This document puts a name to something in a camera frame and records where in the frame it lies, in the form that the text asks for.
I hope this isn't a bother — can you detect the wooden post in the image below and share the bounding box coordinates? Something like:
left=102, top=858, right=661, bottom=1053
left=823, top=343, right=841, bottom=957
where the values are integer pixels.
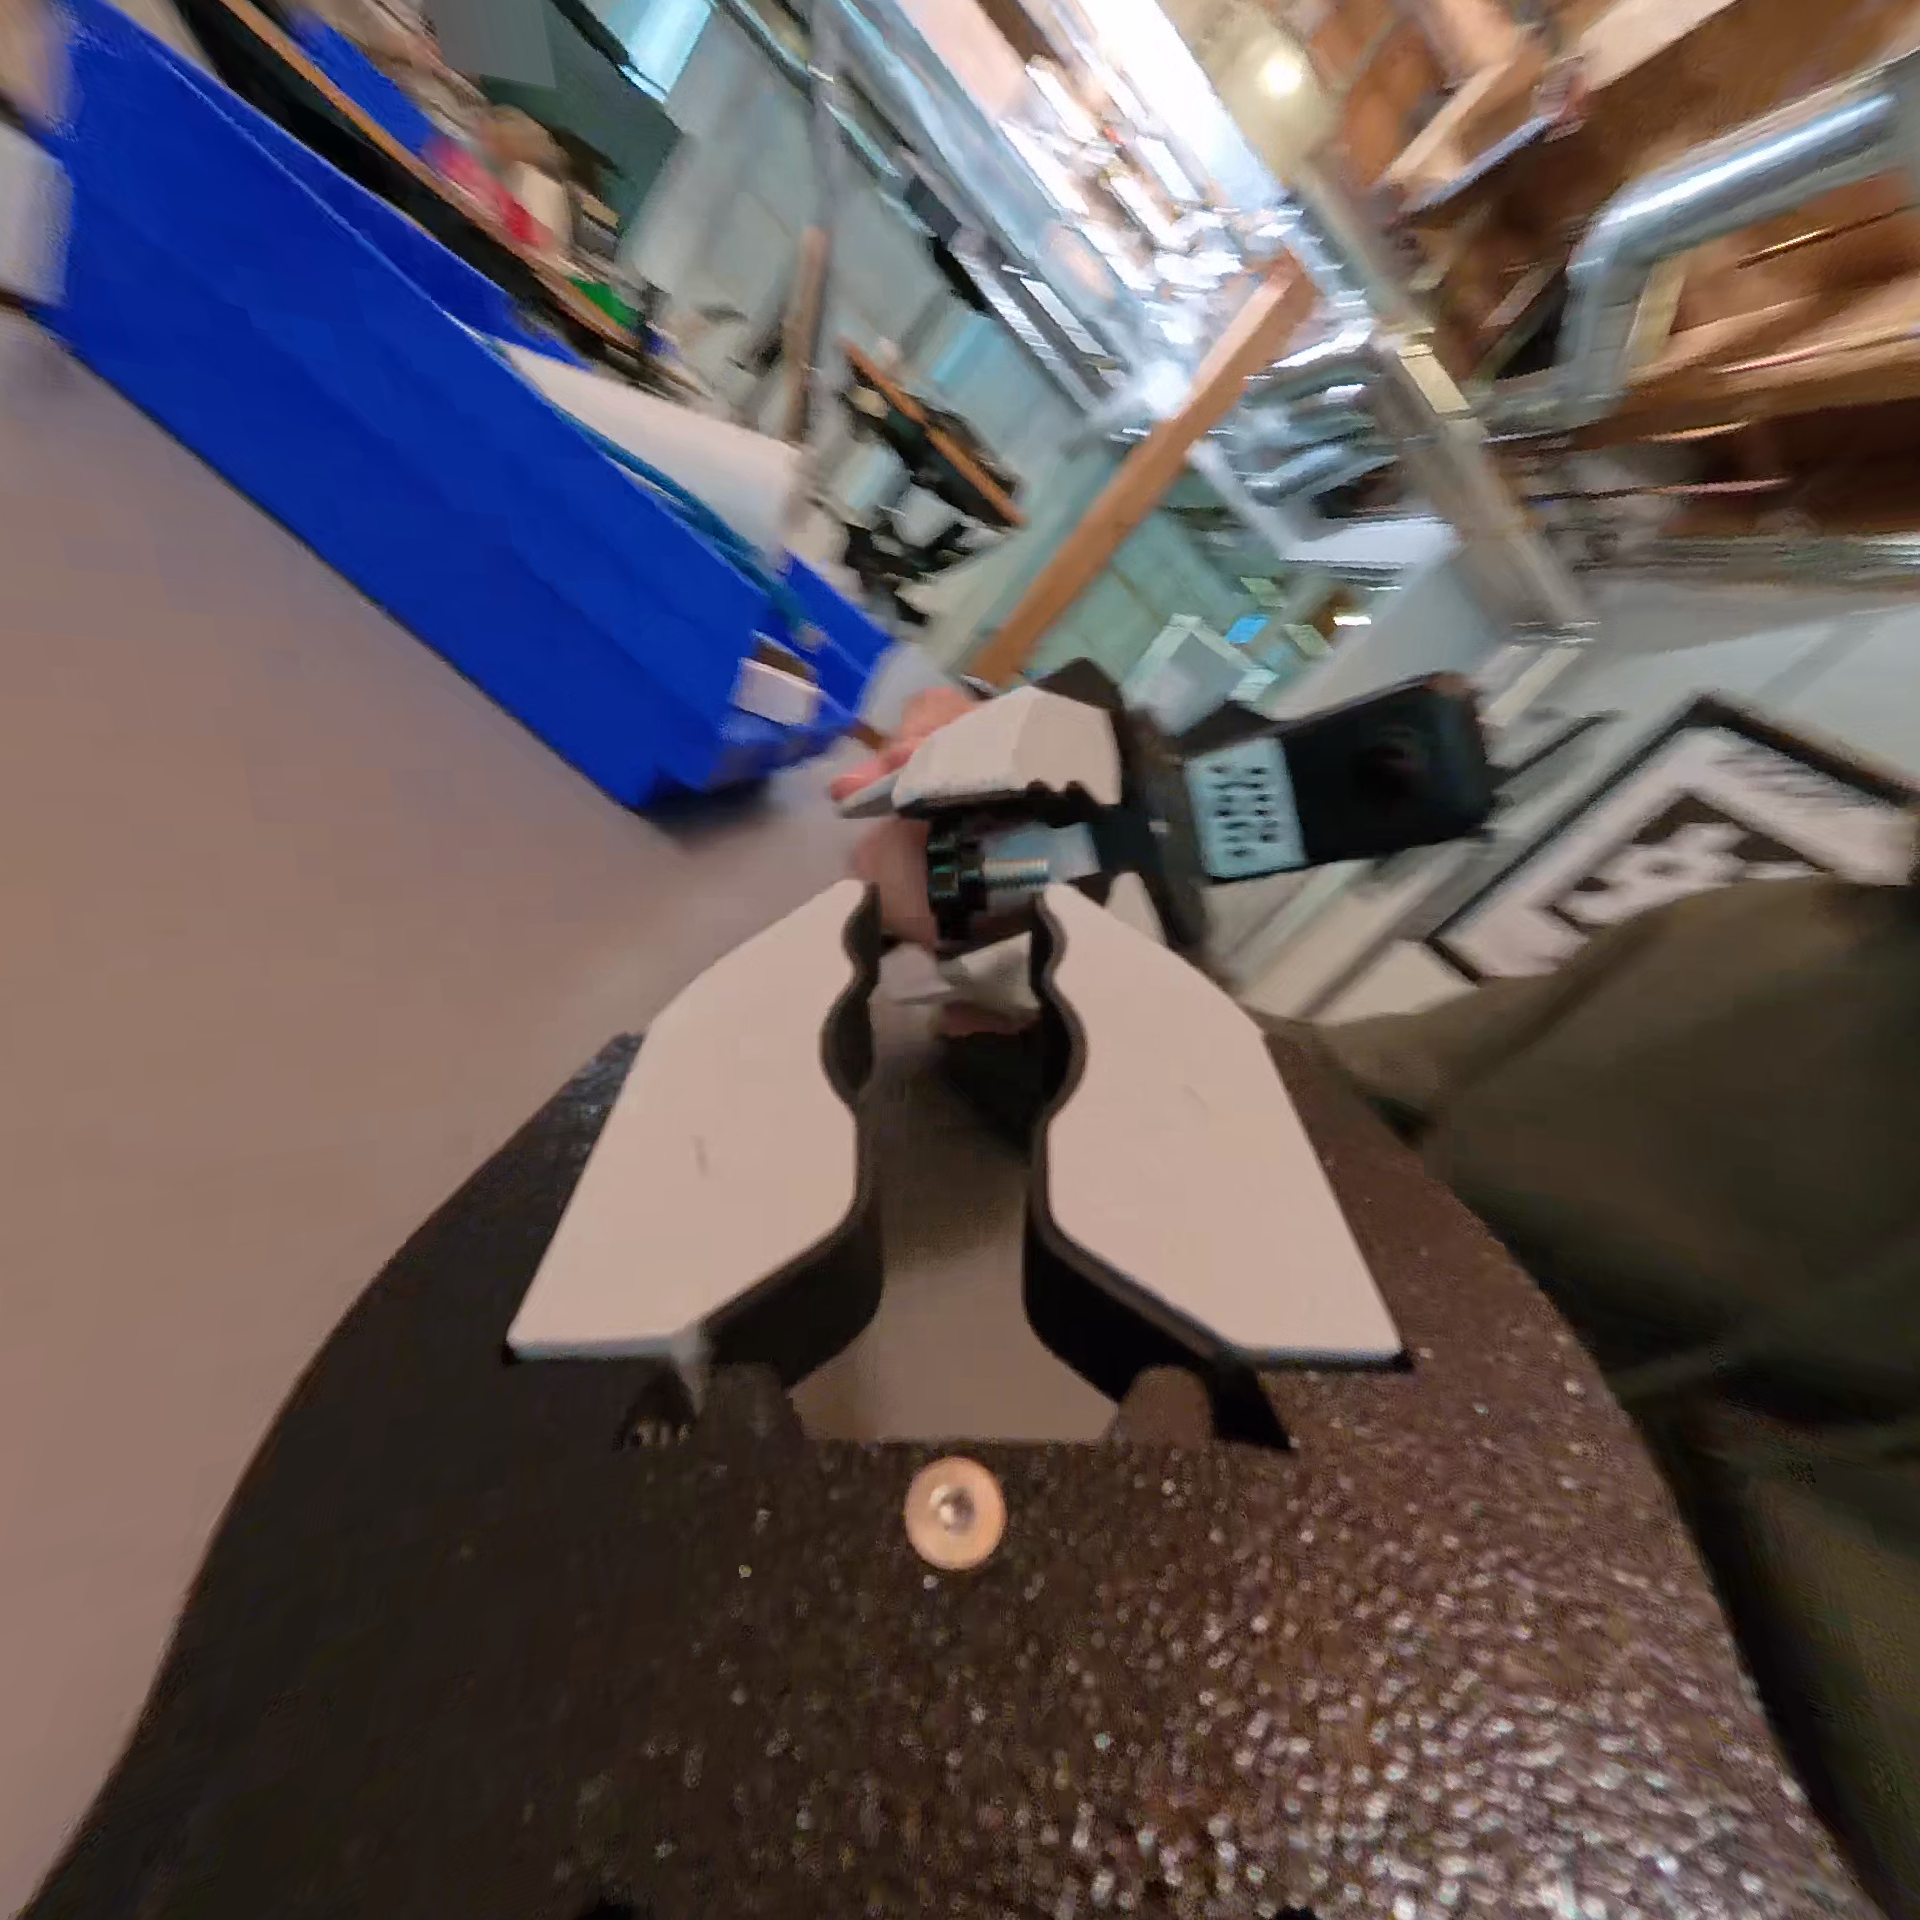
left=964, top=250, right=1326, bottom=687

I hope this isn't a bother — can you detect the person's right forearm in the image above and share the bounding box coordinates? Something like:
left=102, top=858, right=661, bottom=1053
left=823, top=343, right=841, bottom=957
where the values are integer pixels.
left=1288, top=870, right=1920, bottom=1442

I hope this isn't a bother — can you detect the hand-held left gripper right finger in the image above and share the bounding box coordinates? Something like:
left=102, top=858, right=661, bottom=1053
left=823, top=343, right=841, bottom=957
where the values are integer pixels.
left=1024, top=887, right=1408, bottom=1413

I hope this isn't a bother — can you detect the black knob screw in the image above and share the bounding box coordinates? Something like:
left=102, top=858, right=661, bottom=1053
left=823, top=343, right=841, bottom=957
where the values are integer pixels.
left=921, top=830, right=1061, bottom=951

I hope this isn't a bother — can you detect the black and white wall poster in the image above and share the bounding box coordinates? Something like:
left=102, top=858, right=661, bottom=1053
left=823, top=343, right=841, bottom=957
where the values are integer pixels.
left=1421, top=693, right=1920, bottom=986

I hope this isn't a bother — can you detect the blue plastic bin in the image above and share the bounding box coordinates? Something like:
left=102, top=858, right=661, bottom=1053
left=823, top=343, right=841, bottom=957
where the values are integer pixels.
left=0, top=0, right=902, bottom=816

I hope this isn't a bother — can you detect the blue cable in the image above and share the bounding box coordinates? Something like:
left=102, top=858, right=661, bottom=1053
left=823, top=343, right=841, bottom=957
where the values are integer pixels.
left=591, top=427, right=826, bottom=654

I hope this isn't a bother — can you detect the silver ventilation duct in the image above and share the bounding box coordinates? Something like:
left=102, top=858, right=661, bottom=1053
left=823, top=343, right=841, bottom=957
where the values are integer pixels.
left=1552, top=81, right=1906, bottom=407

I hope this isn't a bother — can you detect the wooden top standing desk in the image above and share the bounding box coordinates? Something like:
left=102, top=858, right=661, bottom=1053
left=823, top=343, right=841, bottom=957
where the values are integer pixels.
left=837, top=335, right=1032, bottom=619

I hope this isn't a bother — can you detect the white paper roll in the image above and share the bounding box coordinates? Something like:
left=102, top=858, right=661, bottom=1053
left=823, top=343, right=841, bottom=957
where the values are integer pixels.
left=502, top=352, right=818, bottom=547

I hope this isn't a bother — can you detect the person's right hand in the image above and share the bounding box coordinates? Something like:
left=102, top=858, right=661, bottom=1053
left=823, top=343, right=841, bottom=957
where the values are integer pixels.
left=826, top=683, right=1039, bottom=1040

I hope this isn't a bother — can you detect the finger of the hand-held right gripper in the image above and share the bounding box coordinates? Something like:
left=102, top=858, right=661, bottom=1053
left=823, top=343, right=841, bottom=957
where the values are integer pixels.
left=837, top=683, right=1128, bottom=826

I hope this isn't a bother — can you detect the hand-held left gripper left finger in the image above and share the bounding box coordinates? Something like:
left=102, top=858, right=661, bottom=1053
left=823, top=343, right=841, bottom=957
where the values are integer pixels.
left=508, top=880, right=881, bottom=1390

